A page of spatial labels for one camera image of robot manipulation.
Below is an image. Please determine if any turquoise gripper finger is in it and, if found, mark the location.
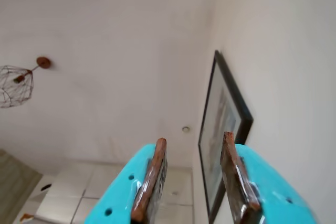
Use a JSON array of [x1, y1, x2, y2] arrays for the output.
[[221, 131, 320, 224], [83, 137, 169, 224]]

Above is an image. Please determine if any black framed picture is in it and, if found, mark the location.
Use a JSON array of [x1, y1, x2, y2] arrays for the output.
[[198, 49, 254, 224]]

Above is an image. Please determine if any grey curtain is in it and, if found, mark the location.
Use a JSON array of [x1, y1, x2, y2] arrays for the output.
[[0, 149, 43, 217]]

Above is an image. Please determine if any wire cage pendant lamp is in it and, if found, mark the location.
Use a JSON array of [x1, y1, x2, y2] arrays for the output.
[[0, 56, 52, 109]]

